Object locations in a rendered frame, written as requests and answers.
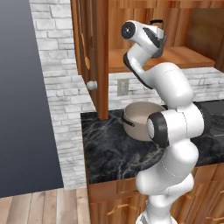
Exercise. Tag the dark wooden cabinet door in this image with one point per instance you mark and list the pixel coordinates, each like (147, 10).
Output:
(208, 35)

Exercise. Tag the wooden wall cabinet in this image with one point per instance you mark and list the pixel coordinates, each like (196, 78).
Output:
(178, 57)

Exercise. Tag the black hob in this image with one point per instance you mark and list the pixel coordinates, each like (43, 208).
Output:
(216, 116)

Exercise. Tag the wooden drawer front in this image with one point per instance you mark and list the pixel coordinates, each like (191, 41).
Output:
(110, 188)

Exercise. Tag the grey wall socket plate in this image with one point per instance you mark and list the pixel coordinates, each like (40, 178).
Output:
(122, 87)

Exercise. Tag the wooden base cabinet run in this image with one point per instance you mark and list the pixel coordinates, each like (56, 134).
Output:
(208, 195)

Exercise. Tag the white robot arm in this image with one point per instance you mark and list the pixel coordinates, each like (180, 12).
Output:
(172, 87)

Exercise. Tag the wooden base cabinet door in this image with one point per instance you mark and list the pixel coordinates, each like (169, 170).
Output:
(102, 214)

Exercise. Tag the wooden cabinet door with knob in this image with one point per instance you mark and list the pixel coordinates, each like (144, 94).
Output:
(100, 58)

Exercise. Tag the round silver door knob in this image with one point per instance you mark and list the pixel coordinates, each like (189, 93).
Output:
(92, 85)

